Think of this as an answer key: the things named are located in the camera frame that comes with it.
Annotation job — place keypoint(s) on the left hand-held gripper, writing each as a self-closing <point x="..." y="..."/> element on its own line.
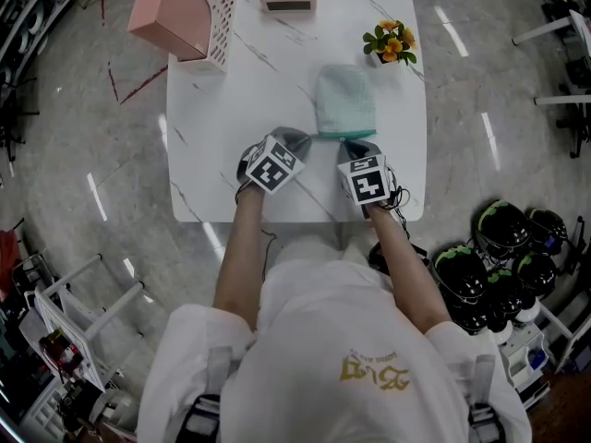
<point x="272" y="166"/>

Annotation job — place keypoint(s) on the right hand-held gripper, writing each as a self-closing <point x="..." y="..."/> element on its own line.
<point x="367" y="183"/>

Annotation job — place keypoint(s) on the mint green zipper pouch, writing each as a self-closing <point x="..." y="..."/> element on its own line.
<point x="344" y="99"/>

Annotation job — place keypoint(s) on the person's left forearm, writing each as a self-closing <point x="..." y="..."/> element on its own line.
<point x="240" y="256"/>

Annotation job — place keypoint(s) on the person's right forearm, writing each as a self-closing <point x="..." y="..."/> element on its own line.
<point x="406" y="270"/>

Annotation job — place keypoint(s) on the orange flowers in white pot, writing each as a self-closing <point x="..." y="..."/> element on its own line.
<point x="390" y="44"/>

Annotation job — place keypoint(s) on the white perforated file holder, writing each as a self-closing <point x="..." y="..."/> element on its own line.
<point x="219" y="21"/>

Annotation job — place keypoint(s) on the pile of black helmets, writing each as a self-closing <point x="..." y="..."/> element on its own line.
<point x="503" y="229"/>

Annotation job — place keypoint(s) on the pink file box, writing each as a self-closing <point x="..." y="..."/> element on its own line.
<point x="168" y="14"/>

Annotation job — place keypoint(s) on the person's white shirt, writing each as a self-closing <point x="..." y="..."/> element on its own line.
<point x="332" y="339"/>

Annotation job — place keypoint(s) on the white drawer cart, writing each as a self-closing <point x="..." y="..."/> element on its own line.
<point x="526" y="362"/>

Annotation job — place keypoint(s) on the white small table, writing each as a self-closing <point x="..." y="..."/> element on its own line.
<point x="78" y="321"/>

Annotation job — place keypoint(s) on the black tripod stand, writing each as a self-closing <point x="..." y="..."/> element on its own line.
<point x="11" y="123"/>

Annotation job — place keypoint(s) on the white shelving rack with helmets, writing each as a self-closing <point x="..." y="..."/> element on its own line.
<point x="23" y="12"/>

